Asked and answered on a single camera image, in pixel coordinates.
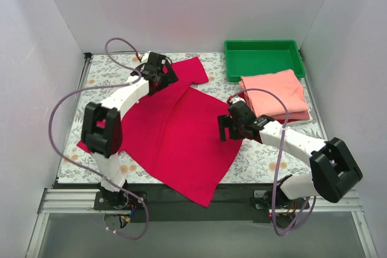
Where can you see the black front table rail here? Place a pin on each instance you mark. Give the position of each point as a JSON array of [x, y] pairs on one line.
[[230, 202]]

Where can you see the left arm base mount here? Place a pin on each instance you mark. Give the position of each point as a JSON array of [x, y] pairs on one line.
[[121, 210]]

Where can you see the magenta red t-shirt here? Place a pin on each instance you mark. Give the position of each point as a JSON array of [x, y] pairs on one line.
[[174, 135]]

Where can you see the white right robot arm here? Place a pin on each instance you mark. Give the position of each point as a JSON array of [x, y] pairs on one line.
[[334, 171]]

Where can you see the aluminium frame rail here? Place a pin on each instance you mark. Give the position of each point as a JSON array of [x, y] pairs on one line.
[[68, 201]]

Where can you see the folded darker pink t-shirt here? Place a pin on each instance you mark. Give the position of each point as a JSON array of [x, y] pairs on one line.
[[293, 116]]

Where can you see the green plastic tray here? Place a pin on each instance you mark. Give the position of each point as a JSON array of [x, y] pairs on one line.
[[257, 57]]

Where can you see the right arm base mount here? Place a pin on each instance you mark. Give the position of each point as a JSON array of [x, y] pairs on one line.
[[286, 209]]

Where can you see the folded red t-shirt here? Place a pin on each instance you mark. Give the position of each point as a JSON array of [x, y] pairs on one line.
[[245, 99]]

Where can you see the floral patterned table mat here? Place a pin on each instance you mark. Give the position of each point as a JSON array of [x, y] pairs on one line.
[[254, 162]]

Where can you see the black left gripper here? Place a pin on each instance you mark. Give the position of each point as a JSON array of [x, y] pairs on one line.
[[169, 74]]

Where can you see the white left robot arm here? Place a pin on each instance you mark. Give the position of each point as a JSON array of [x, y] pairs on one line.
[[102, 122]]

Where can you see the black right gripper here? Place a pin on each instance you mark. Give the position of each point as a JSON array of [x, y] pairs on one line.
[[228, 126]]

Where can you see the folded salmon pink t-shirt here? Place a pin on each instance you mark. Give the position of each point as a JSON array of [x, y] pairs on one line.
[[265, 90]]

